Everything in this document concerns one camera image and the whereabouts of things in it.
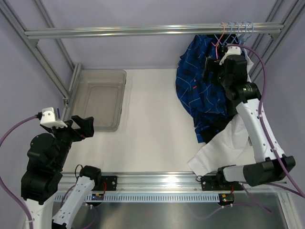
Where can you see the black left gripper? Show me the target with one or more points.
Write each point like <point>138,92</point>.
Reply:
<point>86,124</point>

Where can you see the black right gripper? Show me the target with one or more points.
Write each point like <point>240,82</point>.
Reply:
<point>225,65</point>

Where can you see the black shirt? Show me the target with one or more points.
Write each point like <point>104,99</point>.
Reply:
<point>216,122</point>

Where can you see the blue wire hanger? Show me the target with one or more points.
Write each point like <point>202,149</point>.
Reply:
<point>249,29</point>
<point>242,30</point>
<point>234,37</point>
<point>224,38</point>

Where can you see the right aluminium frame post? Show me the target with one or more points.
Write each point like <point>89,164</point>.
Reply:
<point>287,13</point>

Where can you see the pink wire hanger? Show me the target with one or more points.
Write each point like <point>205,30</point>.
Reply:
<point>218,44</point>

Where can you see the blue plaid shirt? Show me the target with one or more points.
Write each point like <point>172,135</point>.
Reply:
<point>190,88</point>

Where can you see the aluminium hanging rail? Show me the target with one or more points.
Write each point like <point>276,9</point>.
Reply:
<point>206,28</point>

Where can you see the white shirt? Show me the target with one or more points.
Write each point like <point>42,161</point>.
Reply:
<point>229,147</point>

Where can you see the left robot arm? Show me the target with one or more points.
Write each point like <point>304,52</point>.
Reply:
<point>47,155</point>

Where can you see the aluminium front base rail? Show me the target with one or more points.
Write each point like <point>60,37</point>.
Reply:
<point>157,182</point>

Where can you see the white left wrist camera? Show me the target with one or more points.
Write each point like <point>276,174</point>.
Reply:
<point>50,119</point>

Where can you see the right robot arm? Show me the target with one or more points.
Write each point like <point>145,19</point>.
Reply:
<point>271,163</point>

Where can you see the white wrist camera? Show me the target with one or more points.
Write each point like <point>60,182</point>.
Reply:
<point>231,50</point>
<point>50,119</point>

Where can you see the white slotted cable duct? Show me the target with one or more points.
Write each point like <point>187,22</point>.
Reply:
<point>153,198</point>

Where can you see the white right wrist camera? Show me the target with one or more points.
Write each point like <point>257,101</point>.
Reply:
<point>231,50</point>

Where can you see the clear plastic bin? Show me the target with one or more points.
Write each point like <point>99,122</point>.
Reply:
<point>99,94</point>

